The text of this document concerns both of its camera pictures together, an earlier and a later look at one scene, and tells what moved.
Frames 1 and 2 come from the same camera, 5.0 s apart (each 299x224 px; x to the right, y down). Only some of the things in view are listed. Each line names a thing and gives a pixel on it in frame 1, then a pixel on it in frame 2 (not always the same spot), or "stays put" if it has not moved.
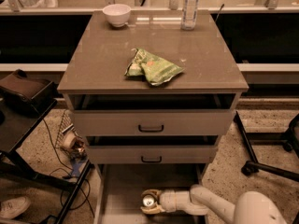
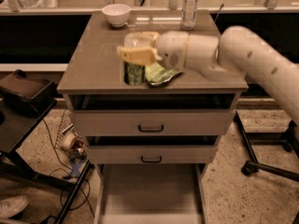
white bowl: (117, 14) stays put
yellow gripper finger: (152, 210) → (145, 55)
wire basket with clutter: (69, 141) stays put
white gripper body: (167, 200) → (171, 49)
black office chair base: (290, 138) stays put
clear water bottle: (190, 9) stays put
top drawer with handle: (155, 122) stays put
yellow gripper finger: (152, 191) → (150, 35)
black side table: (15, 129) stays put
